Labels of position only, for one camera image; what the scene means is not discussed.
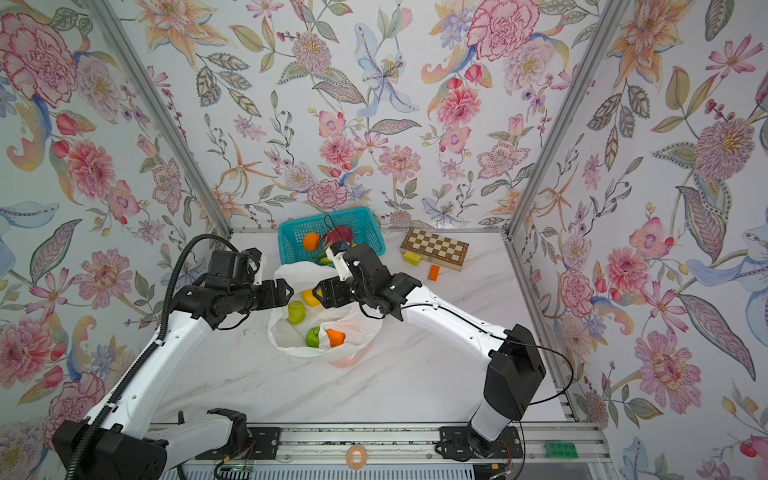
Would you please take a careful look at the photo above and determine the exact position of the white translucent plastic bag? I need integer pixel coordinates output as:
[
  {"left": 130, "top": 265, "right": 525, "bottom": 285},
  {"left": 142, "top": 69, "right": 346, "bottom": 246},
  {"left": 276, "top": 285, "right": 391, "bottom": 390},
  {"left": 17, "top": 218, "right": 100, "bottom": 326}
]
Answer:
[{"left": 268, "top": 262, "right": 382, "bottom": 368}]

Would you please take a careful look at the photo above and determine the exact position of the orange fruit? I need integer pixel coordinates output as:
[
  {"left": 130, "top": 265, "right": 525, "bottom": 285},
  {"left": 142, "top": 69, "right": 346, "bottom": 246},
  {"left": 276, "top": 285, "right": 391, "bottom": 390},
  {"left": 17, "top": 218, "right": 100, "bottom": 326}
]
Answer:
[{"left": 302, "top": 232, "right": 322, "bottom": 252}]

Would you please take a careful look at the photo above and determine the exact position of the pink dragon fruit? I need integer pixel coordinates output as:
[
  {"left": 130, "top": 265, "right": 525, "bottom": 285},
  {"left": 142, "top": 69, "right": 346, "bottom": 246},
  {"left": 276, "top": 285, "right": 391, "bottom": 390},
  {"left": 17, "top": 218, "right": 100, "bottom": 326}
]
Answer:
[{"left": 324, "top": 225, "right": 354, "bottom": 247}]

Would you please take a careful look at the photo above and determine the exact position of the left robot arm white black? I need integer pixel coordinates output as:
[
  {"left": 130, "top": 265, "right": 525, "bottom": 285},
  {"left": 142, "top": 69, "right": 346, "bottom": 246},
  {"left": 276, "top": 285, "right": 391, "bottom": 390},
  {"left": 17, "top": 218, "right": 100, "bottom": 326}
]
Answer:
[{"left": 53, "top": 279, "right": 294, "bottom": 479}]

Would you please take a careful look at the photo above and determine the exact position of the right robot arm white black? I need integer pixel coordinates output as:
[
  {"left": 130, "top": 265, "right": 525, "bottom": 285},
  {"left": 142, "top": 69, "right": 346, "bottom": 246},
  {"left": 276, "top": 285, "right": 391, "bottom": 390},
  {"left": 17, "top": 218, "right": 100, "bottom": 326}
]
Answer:
[{"left": 312, "top": 273, "right": 546, "bottom": 458}]

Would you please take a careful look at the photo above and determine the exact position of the yellow lemon toy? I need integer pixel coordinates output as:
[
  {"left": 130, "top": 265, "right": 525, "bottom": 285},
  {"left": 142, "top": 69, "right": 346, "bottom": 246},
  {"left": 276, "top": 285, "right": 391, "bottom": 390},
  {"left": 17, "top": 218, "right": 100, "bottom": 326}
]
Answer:
[{"left": 301, "top": 289, "right": 322, "bottom": 308}]

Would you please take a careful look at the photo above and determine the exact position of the yellow banana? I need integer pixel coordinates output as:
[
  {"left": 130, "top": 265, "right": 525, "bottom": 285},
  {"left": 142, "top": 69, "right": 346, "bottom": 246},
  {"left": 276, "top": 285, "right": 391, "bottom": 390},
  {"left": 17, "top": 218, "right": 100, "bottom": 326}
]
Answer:
[{"left": 320, "top": 241, "right": 356, "bottom": 265}]

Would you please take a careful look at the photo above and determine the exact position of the green pepper toy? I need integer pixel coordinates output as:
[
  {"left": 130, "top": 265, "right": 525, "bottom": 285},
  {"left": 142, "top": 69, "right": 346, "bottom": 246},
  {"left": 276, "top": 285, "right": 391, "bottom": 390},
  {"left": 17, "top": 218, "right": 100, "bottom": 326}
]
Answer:
[{"left": 287, "top": 301, "right": 306, "bottom": 325}]

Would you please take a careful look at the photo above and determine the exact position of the green apple toy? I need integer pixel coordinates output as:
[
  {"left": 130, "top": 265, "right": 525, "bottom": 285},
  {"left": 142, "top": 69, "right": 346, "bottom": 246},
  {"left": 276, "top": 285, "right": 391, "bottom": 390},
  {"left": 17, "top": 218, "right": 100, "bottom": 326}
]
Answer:
[{"left": 305, "top": 327, "right": 320, "bottom": 348}]

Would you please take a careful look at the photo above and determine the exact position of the teal plastic basket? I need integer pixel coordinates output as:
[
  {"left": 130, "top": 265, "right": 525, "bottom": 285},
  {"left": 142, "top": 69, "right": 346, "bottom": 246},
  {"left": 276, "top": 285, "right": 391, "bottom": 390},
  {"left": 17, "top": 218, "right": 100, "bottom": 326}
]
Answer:
[{"left": 278, "top": 207, "right": 386, "bottom": 265}]

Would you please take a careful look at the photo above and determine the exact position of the yellow block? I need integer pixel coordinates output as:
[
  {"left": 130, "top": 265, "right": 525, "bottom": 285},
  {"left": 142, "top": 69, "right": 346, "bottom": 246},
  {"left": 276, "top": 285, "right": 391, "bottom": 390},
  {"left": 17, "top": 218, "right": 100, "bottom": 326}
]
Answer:
[{"left": 403, "top": 251, "right": 422, "bottom": 266}]

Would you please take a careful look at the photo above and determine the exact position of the orange block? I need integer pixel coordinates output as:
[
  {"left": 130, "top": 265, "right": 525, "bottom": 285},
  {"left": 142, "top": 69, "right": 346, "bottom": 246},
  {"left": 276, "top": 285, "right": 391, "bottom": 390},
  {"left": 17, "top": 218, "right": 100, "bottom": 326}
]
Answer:
[{"left": 428, "top": 265, "right": 440, "bottom": 281}]

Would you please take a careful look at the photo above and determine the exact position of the wooden chessboard box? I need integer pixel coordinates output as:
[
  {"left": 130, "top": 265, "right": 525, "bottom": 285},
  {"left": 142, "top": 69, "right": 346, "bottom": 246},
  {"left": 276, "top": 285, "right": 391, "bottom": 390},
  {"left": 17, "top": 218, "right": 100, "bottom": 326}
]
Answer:
[{"left": 400, "top": 228, "right": 469, "bottom": 271}]

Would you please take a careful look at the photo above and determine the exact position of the green lego plate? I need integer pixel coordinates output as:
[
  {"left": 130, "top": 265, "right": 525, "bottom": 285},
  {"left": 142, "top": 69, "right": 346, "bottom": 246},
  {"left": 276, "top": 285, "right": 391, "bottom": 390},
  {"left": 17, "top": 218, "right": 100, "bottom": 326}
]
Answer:
[{"left": 544, "top": 442, "right": 579, "bottom": 459}]

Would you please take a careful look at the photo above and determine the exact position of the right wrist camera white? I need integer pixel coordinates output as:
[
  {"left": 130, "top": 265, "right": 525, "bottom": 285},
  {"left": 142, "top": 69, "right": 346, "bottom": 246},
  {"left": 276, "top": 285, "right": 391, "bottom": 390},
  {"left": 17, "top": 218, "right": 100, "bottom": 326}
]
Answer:
[{"left": 325, "top": 242, "right": 385, "bottom": 282}]

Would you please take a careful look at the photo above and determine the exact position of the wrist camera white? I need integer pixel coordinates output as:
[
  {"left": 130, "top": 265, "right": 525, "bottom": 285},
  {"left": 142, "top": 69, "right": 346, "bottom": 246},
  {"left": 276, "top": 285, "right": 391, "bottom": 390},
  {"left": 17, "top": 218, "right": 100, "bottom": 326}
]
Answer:
[
  {"left": 203, "top": 248, "right": 262, "bottom": 293},
  {"left": 325, "top": 242, "right": 385, "bottom": 282}
]

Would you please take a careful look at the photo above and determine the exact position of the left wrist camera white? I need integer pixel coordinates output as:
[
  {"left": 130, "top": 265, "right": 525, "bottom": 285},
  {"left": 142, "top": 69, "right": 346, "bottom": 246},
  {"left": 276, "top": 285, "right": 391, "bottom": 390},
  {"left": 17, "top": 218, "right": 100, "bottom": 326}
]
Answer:
[{"left": 203, "top": 248, "right": 262, "bottom": 293}]

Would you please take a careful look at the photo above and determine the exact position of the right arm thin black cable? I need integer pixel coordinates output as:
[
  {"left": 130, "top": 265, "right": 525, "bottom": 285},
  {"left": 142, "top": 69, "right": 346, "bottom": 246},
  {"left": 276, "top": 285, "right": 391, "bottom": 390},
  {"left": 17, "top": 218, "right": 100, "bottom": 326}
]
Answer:
[{"left": 322, "top": 214, "right": 575, "bottom": 480}]

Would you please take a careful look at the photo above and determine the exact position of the aluminium rail base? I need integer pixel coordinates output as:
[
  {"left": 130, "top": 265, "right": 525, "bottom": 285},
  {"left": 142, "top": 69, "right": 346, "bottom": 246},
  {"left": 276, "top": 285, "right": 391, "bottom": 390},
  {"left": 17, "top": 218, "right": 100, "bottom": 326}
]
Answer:
[{"left": 162, "top": 422, "right": 618, "bottom": 479}]

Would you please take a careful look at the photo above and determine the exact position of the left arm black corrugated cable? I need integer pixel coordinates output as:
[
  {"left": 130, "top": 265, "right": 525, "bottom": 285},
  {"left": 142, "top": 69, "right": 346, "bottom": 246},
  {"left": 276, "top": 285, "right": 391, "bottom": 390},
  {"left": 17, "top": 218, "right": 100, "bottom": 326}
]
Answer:
[{"left": 62, "top": 233, "right": 241, "bottom": 480}]

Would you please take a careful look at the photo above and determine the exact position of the left aluminium corner post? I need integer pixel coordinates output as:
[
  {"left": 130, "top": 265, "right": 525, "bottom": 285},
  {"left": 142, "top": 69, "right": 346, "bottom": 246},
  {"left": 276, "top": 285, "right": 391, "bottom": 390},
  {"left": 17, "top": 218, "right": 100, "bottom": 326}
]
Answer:
[{"left": 83, "top": 0, "right": 233, "bottom": 238}]

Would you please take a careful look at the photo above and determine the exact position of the aluminium corner post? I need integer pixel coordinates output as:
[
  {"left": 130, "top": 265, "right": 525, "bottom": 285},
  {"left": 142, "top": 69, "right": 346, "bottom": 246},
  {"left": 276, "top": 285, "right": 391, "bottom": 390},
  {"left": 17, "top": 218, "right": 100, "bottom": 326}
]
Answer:
[
  {"left": 505, "top": 0, "right": 629, "bottom": 240},
  {"left": 83, "top": 0, "right": 233, "bottom": 238}
]

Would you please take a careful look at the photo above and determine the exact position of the right aluminium corner post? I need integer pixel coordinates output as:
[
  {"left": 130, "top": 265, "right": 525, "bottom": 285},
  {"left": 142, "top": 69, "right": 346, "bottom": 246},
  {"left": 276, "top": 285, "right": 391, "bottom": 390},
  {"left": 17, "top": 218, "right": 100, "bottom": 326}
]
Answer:
[{"left": 505, "top": 0, "right": 629, "bottom": 240}]

